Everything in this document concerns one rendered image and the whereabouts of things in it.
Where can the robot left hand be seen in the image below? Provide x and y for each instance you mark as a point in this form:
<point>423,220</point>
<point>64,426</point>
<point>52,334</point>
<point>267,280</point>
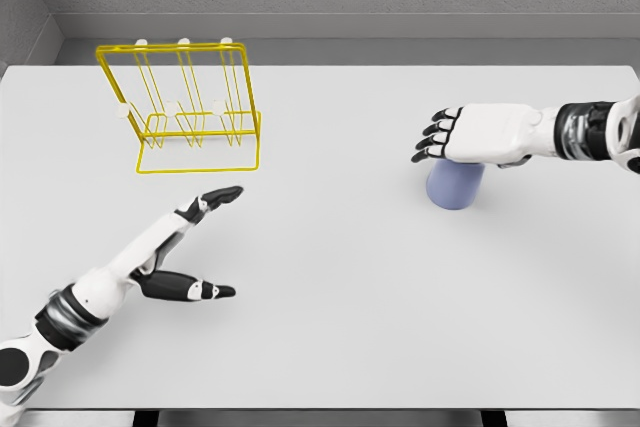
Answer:
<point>150,243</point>

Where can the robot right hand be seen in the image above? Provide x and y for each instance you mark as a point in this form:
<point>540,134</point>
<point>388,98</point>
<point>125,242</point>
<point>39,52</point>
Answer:
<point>492,132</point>

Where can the lavender blue cup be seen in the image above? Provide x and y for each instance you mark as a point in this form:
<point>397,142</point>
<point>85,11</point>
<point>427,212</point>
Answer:
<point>454,186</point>

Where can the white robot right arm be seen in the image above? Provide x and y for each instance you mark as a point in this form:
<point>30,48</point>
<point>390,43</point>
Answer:
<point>592,133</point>

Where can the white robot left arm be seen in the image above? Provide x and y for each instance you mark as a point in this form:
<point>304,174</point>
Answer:
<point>55,327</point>

